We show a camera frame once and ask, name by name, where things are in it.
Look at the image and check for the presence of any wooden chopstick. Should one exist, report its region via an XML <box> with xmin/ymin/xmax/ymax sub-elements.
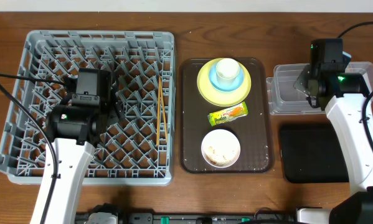
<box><xmin>159</xmin><ymin>77</ymin><xmax>168</xmax><ymax>142</ymax></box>
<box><xmin>156</xmin><ymin>76</ymin><xmax>162</xmax><ymax>148</ymax></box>

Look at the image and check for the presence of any yellow green snack wrapper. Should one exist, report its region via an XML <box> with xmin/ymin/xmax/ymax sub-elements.
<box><xmin>207</xmin><ymin>101</ymin><xmax>248</xmax><ymax>126</ymax></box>

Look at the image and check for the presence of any yellow plate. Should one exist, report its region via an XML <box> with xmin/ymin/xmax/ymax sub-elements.
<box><xmin>197</xmin><ymin>58</ymin><xmax>252</xmax><ymax>107</ymax></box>

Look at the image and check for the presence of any white bowl with rice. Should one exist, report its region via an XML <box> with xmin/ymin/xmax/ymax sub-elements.
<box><xmin>201</xmin><ymin>129</ymin><xmax>241</xmax><ymax>169</ymax></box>

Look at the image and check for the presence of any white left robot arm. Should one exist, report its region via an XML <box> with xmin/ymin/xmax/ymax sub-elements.
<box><xmin>31</xmin><ymin>68</ymin><xmax>124</xmax><ymax>223</ymax></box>

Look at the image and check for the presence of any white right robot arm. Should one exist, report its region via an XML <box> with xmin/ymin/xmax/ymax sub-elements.
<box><xmin>294</xmin><ymin>38</ymin><xmax>373</xmax><ymax>223</ymax></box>

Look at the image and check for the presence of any grey plastic dishwasher rack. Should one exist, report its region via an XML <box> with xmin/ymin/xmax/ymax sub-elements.
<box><xmin>0</xmin><ymin>30</ymin><xmax>176</xmax><ymax>185</ymax></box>

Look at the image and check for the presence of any clear plastic bin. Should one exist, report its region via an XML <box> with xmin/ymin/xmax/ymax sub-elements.
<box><xmin>266</xmin><ymin>62</ymin><xmax>373</xmax><ymax>115</ymax></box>

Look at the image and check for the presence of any black tray bin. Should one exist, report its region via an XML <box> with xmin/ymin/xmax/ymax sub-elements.
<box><xmin>279</xmin><ymin>123</ymin><xmax>349</xmax><ymax>184</ymax></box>

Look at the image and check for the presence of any white cup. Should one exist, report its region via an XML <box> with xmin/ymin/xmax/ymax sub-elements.
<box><xmin>216</xmin><ymin>58</ymin><xmax>240</xmax><ymax>83</ymax></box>

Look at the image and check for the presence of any dark brown serving tray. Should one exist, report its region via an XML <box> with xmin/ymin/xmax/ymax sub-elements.
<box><xmin>180</xmin><ymin>58</ymin><xmax>273</xmax><ymax>174</ymax></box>

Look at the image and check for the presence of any light blue bowl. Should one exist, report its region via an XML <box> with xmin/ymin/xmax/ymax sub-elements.
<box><xmin>209</xmin><ymin>63</ymin><xmax>244</xmax><ymax>91</ymax></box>

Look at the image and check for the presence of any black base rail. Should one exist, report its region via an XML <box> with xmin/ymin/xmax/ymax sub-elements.
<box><xmin>74</xmin><ymin>203</ymin><xmax>297</xmax><ymax>224</ymax></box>

